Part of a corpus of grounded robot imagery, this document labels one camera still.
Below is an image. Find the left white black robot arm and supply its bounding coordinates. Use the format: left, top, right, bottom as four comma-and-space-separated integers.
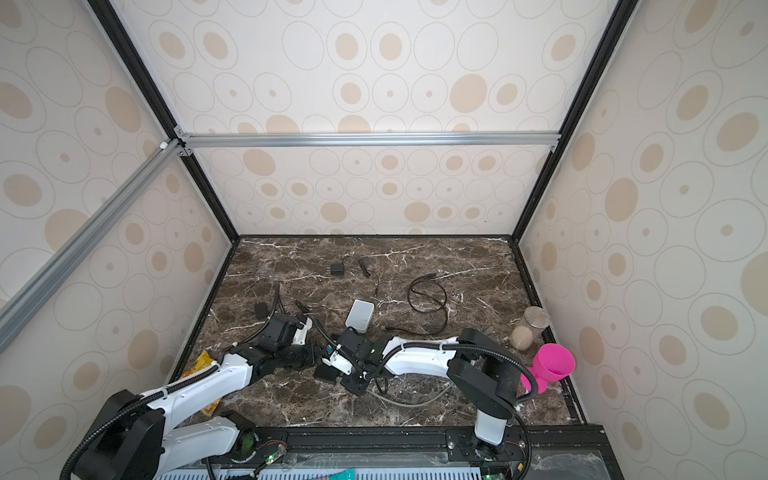
59, 310, 317, 479

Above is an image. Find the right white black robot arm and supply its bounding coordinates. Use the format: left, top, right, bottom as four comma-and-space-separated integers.
312, 321, 543, 446

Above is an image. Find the yellow snack bag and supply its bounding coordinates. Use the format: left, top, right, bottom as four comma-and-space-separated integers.
179, 350, 223, 418

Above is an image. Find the pink funnel cup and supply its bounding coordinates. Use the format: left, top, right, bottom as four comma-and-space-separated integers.
529, 343, 576, 394

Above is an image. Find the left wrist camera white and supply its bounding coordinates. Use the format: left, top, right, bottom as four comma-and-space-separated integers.
292, 318, 313, 346

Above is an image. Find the white network switch box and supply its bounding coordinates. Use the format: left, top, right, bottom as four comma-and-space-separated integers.
345, 300, 374, 334

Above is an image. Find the grey ethernet cable lower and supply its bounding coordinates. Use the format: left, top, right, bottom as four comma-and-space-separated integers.
368, 380, 457, 410

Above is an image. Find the thin black adapter cable far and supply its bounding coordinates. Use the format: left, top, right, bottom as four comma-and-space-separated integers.
356, 256, 380, 298

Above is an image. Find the black coiled ethernet cable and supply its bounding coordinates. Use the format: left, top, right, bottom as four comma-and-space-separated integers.
383, 273, 451, 336

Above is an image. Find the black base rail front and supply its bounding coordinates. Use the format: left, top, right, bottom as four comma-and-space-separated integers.
104, 424, 625, 480

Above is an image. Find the horizontal aluminium rail back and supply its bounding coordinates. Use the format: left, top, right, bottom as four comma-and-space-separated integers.
174, 131, 561, 152

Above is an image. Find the diagonal aluminium rail left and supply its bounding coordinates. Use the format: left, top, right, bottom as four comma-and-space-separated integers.
1, 139, 182, 350

